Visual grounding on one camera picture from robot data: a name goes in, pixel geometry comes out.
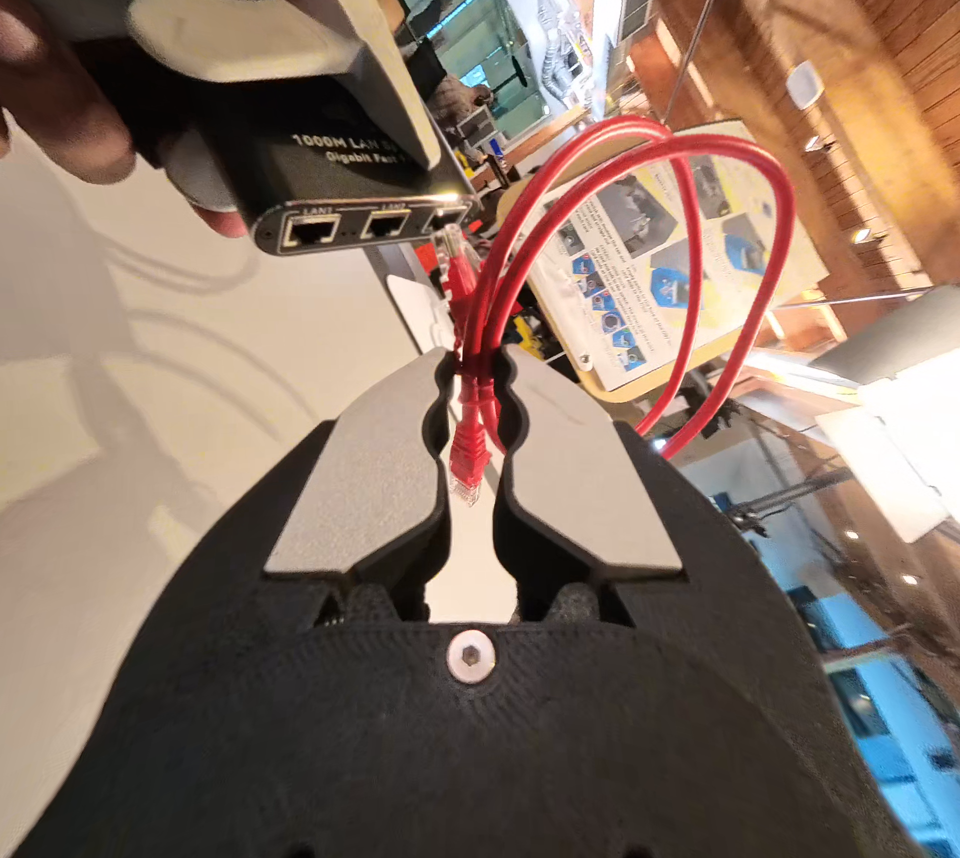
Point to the black network switch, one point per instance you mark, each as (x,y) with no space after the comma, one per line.
(300,183)

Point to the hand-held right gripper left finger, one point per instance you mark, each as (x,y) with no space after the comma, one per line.
(360,483)

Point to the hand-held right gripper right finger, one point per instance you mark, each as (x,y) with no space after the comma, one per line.
(585,483)

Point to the white wall device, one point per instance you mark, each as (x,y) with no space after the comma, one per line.
(806,84)

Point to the wooden instruction board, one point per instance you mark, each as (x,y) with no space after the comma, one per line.
(622,236)

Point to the white panel studio light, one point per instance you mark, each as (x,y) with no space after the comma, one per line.
(885,468)

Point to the white base sign stand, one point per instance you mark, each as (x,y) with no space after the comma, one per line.
(416,311)

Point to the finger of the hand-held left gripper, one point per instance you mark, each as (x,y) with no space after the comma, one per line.
(375,71)
(196,172)

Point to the person's left hand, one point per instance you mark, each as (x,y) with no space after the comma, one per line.
(60,101)

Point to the yellow and black device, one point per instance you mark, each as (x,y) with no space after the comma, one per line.
(529,341)

